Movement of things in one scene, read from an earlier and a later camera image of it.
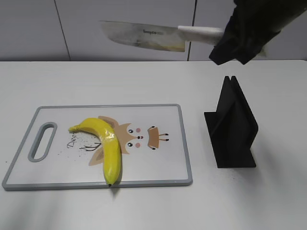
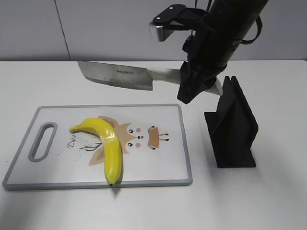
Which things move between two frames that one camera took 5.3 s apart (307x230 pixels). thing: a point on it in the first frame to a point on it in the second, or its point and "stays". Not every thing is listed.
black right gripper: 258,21 to 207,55
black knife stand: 231,129 stays
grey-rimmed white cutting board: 151,137 stays
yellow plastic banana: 112,161 stays
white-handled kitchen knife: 160,37 to 138,78
